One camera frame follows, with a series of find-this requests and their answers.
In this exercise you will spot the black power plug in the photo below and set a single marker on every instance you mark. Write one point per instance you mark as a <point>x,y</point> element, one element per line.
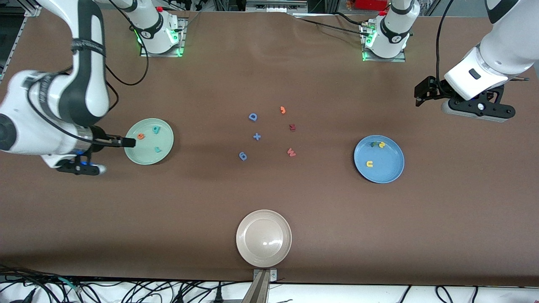
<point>218,296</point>

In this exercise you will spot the silver frame rail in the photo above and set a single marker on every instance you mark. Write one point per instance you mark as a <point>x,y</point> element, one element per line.
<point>273,6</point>

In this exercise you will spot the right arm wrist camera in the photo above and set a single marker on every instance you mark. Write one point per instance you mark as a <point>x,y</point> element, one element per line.
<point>82,168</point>

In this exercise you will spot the aluminium frame post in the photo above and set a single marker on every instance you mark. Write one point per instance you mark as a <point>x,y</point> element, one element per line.
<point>25,17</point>

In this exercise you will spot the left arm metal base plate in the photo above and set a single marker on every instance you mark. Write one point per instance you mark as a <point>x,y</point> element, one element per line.
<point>400,59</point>

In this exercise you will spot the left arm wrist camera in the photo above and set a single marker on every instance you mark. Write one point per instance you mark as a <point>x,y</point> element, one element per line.
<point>476,107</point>

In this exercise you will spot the pink foam letter W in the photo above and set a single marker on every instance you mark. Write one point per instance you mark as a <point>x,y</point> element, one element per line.
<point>290,150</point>

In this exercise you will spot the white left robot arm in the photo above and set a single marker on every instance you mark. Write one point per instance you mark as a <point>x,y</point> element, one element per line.
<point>497,59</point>

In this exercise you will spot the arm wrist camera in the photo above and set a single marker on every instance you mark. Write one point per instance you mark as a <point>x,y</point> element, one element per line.
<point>476,107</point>
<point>82,168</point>

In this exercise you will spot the blue foam letter D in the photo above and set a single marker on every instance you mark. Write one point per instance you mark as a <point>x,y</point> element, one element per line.
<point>250,117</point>

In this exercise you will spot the blue plate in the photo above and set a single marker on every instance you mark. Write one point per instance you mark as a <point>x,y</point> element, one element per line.
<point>379,168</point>

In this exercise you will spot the brown table cover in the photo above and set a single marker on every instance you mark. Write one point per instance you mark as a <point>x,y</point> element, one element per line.
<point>84,210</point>

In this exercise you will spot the beige plate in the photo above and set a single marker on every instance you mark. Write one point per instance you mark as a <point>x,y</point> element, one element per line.
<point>263,238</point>

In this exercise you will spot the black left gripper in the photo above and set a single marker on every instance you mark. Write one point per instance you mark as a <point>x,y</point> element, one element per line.
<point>431,88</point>

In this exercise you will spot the red box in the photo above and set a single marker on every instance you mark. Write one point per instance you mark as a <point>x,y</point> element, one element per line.
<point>372,4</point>

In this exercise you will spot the blue foam number six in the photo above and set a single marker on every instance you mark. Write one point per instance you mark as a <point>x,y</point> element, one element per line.
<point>240,155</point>

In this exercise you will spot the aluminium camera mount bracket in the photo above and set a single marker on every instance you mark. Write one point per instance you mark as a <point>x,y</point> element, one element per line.
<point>261,286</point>

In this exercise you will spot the pale green plate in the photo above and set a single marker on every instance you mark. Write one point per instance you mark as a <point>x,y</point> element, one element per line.
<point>149,149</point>

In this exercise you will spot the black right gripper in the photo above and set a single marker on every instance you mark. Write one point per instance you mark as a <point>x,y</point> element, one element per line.
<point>100,136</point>

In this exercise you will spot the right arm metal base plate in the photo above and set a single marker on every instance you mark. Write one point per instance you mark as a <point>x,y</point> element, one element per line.
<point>183,38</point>

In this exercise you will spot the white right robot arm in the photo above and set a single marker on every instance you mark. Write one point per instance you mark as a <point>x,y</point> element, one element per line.
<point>63,84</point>

